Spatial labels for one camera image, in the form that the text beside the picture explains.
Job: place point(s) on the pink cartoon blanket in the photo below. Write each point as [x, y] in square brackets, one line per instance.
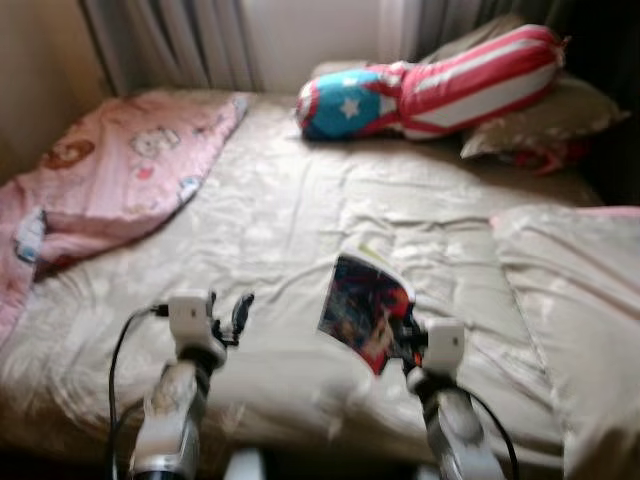
[110, 170]

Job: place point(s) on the red cloth item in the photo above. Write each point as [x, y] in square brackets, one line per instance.
[545, 157]

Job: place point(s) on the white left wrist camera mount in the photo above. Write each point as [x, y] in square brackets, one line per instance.
[190, 318]

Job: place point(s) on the flag print bolster pillow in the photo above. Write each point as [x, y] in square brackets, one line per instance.
[450, 90]

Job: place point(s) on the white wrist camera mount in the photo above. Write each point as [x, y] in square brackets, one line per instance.
[445, 345]
[190, 318]

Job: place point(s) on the dark grey padded headboard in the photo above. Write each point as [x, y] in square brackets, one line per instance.
[605, 60]

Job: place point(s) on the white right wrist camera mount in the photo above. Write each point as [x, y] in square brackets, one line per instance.
[445, 345]

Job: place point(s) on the colourful comic book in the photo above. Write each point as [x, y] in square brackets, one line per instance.
[365, 305]

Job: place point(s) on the small beige floral pillow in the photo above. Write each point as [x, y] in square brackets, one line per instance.
[560, 115]

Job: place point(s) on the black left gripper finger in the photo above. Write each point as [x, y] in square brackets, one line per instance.
[214, 305]
[243, 312]

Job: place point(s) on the beige pillow with pink edge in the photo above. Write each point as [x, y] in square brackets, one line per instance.
[580, 330]

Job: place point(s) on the grey curtain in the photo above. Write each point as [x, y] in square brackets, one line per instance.
[460, 20]
[170, 40]

